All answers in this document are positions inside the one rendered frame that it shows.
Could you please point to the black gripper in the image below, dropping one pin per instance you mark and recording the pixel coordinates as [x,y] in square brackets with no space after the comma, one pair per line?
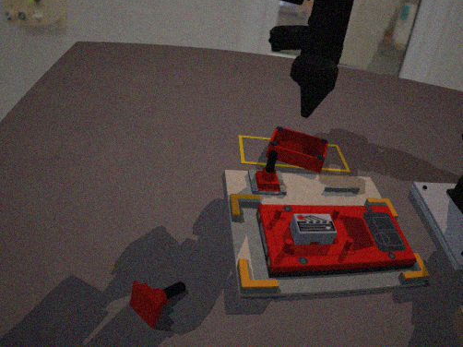
[316,72]

